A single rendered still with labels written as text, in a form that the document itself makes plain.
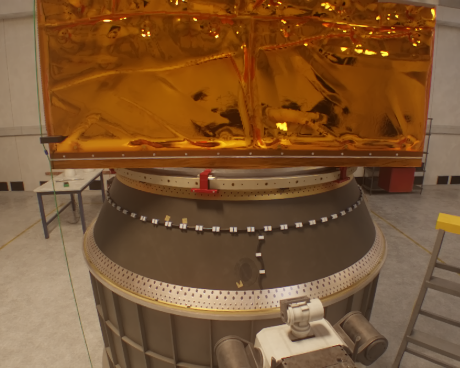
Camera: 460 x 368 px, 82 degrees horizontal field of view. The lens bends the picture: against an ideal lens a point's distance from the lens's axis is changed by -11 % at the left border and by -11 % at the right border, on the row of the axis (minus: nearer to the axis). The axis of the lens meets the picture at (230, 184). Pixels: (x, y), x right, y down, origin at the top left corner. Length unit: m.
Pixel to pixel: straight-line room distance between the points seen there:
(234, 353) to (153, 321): 0.77
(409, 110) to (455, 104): 7.70
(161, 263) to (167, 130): 0.64
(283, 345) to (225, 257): 0.57
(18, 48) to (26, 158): 2.59
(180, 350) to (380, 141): 1.46
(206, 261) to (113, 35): 1.11
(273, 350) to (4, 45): 8.31
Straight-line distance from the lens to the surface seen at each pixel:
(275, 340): 0.99
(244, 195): 1.42
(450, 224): 1.72
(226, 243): 1.40
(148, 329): 1.70
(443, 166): 9.38
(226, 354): 0.94
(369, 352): 1.07
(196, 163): 1.45
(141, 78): 1.42
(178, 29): 1.45
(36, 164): 8.25
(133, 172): 1.63
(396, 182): 1.79
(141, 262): 1.57
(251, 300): 1.41
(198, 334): 1.55
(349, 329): 1.11
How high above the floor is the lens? 2.05
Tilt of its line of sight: 15 degrees down
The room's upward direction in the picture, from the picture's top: straight up
